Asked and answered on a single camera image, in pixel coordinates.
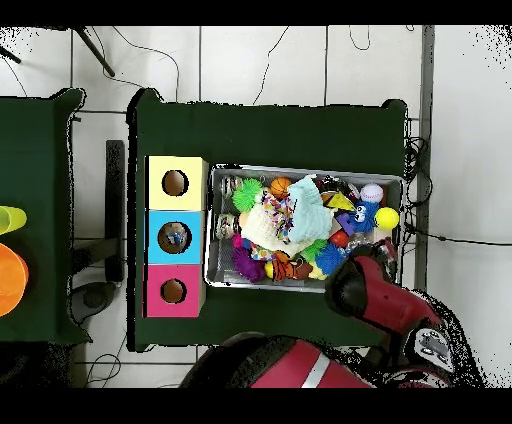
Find orange plastic bowl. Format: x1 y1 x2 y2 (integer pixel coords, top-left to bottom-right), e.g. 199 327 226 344
0 242 30 318

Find green spiky ball toy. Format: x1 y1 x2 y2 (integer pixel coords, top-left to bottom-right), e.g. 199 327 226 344
231 178 264 212

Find black cable with connector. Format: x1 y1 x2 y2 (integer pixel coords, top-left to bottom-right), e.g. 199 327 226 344
402 221 512 247

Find cream waffle cloth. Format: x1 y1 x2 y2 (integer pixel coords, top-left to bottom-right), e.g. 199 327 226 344
239 203 317 257

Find yellow cheese wedge toy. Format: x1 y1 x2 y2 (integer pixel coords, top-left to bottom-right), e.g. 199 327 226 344
323 190 356 211

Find black cable bundle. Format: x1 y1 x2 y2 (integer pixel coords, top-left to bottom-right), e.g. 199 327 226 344
402 135 434 209

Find black upright panel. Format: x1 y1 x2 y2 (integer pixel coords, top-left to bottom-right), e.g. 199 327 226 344
104 139 126 283

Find thin black cable loop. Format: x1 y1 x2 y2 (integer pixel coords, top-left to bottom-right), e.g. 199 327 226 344
348 26 372 52

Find thin black floor cable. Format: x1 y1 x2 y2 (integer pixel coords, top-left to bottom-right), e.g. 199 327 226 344
88 26 180 102
252 26 291 106

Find shallow mesh bin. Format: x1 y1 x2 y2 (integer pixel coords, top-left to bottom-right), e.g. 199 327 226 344
204 162 404 295

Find yellow plastic ball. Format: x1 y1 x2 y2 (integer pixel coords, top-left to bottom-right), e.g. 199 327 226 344
374 206 401 232

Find small blue spiky ball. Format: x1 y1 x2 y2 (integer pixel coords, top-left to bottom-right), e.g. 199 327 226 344
315 242 348 276

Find grey floor rail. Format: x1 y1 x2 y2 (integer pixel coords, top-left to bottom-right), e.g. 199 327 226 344
413 25 436 290

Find small orange-red ball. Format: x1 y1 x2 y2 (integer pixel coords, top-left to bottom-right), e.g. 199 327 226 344
329 229 351 249

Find wooden box with three holes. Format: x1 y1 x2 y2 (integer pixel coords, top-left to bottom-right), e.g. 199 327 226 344
142 154 209 320

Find multicolour patterned fabric bow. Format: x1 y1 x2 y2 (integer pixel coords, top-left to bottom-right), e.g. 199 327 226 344
261 193 297 243

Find blue spiky ball with eyes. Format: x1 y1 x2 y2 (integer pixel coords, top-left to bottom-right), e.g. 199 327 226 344
346 200 379 233

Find long black tripod leg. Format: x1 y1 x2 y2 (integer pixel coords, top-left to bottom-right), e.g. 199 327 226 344
73 26 116 78

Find yellow-green plastic cup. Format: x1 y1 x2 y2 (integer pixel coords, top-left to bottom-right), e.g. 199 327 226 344
0 205 28 236

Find crushed clear bottle blue label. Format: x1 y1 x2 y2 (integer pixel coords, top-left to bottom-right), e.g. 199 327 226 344
167 223 192 249

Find mint waffle cloth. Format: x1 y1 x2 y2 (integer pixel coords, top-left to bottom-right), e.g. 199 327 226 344
287 174 335 244

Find grey rounded base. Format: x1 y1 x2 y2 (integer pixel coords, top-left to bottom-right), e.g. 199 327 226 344
69 280 118 326

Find orange toy basketball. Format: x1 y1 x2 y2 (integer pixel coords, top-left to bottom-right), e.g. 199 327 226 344
269 176 293 200

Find short black tripod leg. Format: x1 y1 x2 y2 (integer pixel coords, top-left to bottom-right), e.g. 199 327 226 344
0 43 22 64

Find white toy baseball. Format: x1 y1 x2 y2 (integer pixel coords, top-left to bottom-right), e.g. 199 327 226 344
359 182 385 203

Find dark green tablecloth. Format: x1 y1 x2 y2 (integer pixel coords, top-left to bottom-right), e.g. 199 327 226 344
0 88 93 346
126 87 409 353

